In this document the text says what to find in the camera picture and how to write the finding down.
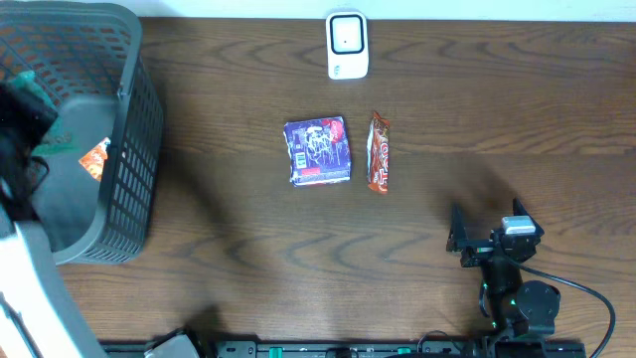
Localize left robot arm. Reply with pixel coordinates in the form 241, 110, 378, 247
1, 83, 205, 357

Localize purple snack box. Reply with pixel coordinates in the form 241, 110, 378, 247
283, 116, 352, 187

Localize white barcode scanner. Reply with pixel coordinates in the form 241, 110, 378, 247
325, 11, 370, 81

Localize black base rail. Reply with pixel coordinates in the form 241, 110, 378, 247
194, 340, 586, 358

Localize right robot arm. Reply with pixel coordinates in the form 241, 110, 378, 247
446, 199, 560, 357

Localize teal snack packet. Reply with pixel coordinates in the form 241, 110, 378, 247
9, 71, 76, 156

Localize small orange snack packet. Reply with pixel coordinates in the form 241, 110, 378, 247
79, 137, 110, 182

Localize right black cable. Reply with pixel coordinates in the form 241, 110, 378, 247
516, 261, 617, 358

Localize grey plastic mesh basket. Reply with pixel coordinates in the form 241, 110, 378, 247
1, 1, 164, 265

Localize orange red snack bar wrapper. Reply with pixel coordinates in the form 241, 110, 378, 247
367, 111, 390, 194

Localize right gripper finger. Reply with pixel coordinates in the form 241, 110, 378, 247
513, 198, 545, 237
446, 204, 468, 253

